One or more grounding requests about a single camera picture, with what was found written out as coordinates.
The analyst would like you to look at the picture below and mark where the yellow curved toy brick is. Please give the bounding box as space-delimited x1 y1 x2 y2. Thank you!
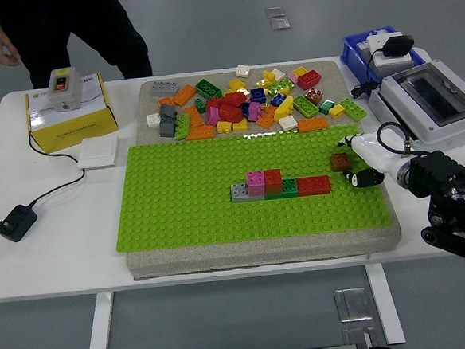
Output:
272 94 296 124

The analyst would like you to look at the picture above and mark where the black adapter cord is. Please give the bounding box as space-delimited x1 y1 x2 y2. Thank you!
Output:
27 127 88 209

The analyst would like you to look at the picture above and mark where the white power socket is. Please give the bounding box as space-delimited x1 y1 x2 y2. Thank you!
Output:
365 27 416 70

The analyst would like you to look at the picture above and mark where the black plug adapter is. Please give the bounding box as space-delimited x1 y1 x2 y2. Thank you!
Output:
381 34 416 58

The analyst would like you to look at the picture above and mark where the grey push-button switch box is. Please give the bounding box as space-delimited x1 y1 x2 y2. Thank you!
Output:
45 66 84 114

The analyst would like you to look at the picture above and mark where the person's body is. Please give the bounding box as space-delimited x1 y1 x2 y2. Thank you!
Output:
0 0 154 92

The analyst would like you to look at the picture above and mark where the grey sloped toy brick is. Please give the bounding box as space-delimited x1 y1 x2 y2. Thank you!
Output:
158 102 179 123

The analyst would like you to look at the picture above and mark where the dark green toy brick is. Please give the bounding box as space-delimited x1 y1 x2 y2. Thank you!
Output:
264 177 300 202

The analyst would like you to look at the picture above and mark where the yellow cardboard box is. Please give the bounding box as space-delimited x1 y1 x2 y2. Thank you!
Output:
23 70 120 155

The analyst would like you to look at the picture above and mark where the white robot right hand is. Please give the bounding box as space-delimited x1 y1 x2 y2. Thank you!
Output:
336 127 412 191

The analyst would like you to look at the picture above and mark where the lime green long brick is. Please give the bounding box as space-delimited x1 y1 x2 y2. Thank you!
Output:
291 93 320 120

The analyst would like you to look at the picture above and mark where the blue plastic bin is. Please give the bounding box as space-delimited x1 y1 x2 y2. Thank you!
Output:
338 24 430 88

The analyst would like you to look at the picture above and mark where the grey long toy brick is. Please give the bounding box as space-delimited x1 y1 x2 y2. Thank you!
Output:
150 79 182 98

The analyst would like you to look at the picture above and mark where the grey-brown foam mat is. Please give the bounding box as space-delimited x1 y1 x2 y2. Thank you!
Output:
112 55 405 282

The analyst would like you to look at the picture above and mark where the dark green long brick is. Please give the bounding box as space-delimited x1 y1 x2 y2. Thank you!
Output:
194 77 224 101

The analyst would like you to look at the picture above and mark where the person's right hand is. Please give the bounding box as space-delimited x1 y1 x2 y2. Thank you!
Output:
0 29 21 69

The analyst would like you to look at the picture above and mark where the black power adapter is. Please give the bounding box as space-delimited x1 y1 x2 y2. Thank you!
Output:
0 202 40 244

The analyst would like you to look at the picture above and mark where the red brick with holes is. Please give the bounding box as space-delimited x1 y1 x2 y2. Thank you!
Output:
296 69 324 91

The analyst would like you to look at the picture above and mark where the brown toy brick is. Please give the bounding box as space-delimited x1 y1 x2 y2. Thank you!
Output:
304 87 326 107
330 152 353 172

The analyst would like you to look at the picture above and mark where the red square toy brick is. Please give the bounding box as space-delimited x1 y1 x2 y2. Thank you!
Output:
263 169 284 195

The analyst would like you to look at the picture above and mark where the blue square toy brick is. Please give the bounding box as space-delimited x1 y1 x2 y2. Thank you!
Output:
249 87 268 105

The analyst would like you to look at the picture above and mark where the orange long toy brick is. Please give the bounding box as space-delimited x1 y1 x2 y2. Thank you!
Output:
296 116 330 134
170 84 199 108
184 124 217 142

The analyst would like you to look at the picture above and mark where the light grey toy brick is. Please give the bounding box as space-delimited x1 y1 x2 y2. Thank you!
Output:
230 181 266 204

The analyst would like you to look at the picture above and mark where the white wall switch panel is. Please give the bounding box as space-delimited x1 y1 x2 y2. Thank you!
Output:
74 135 121 171

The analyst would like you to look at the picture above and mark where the grey distribution box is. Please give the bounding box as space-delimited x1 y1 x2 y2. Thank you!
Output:
365 57 465 158

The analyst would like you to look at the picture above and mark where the red long toy brick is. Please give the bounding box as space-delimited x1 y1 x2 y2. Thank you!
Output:
295 174 333 198

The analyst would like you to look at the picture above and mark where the pink tall toy brick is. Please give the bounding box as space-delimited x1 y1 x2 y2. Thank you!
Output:
246 170 267 198

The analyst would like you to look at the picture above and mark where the green studded baseplate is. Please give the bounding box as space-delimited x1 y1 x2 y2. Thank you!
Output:
107 122 393 254

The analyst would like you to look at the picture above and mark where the black plug cord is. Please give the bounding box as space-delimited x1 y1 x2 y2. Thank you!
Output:
346 47 390 100

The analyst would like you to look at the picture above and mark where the lime green toy brick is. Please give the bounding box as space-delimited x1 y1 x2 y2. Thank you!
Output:
338 96 369 123
268 77 296 98
172 112 193 142

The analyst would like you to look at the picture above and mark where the white table leg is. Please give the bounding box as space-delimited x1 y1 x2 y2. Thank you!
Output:
363 262 407 348
80 291 119 349

